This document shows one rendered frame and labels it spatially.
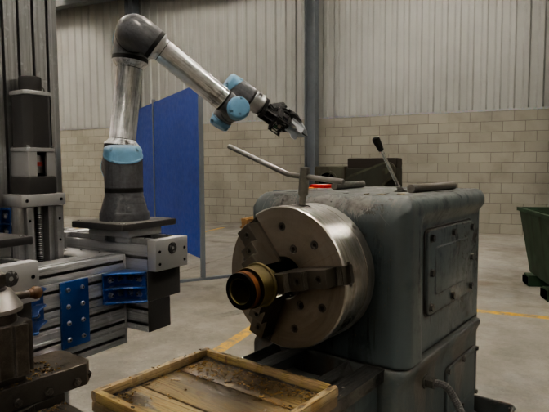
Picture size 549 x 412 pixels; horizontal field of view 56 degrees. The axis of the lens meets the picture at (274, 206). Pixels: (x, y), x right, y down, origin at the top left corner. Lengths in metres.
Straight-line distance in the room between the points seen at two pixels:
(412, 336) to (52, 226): 1.01
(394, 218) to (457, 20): 10.44
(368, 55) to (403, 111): 1.45
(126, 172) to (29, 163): 0.27
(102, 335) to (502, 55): 10.41
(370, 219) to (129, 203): 0.76
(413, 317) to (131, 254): 0.82
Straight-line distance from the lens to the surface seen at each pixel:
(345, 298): 1.07
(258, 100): 1.89
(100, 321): 1.58
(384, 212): 1.18
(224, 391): 1.08
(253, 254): 1.10
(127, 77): 1.80
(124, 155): 1.62
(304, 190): 1.14
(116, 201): 1.62
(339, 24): 12.03
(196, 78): 1.71
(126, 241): 1.60
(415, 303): 1.23
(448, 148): 11.14
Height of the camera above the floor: 1.32
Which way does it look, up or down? 4 degrees down
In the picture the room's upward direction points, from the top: straight up
